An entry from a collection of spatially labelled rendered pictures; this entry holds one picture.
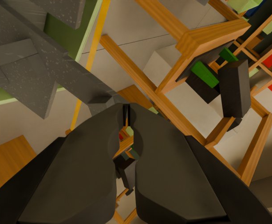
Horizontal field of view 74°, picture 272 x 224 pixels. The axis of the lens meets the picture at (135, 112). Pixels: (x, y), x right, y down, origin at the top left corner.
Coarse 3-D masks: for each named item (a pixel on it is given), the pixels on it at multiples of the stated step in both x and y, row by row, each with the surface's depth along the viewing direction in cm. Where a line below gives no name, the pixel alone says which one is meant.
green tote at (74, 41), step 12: (96, 0) 31; (84, 12) 33; (96, 12) 33; (48, 24) 41; (60, 24) 38; (84, 24) 34; (60, 36) 40; (72, 36) 37; (84, 36) 36; (72, 48) 38; (0, 96) 34; (12, 96) 35
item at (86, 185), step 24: (96, 120) 10; (120, 120) 11; (72, 144) 8; (96, 144) 8; (48, 168) 7; (72, 168) 7; (96, 168) 7; (48, 192) 6; (72, 192) 6; (96, 192) 6; (24, 216) 5; (48, 216) 5; (72, 216) 5; (96, 216) 6
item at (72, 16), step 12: (36, 0) 22; (48, 0) 21; (60, 0) 21; (72, 0) 20; (84, 0) 21; (204, 0) 16; (48, 12) 22; (60, 12) 22; (72, 12) 21; (72, 24) 22
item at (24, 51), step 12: (0, 48) 21; (12, 48) 22; (24, 48) 23; (0, 60) 20; (12, 60) 22; (24, 60) 24; (36, 60) 24; (0, 72) 29; (24, 72) 25; (36, 72) 24; (0, 84) 29
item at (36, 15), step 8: (8, 0) 32; (16, 0) 33; (24, 0) 34; (16, 8) 34; (24, 8) 35; (32, 8) 36; (40, 8) 37; (24, 16) 36; (32, 16) 37; (40, 16) 38; (40, 24) 40
